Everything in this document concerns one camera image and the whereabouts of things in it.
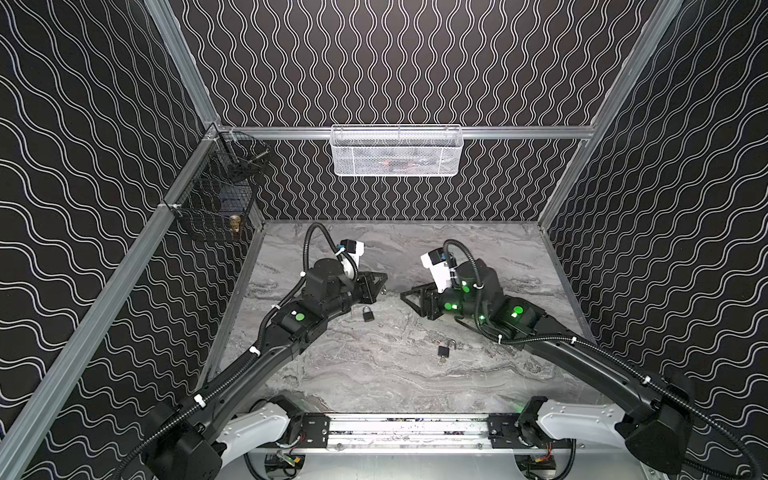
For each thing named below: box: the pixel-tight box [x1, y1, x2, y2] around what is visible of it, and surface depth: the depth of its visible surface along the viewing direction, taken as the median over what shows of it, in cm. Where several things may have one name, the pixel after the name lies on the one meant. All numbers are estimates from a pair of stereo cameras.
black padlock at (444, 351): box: [437, 339, 457, 358], surface depth 90 cm
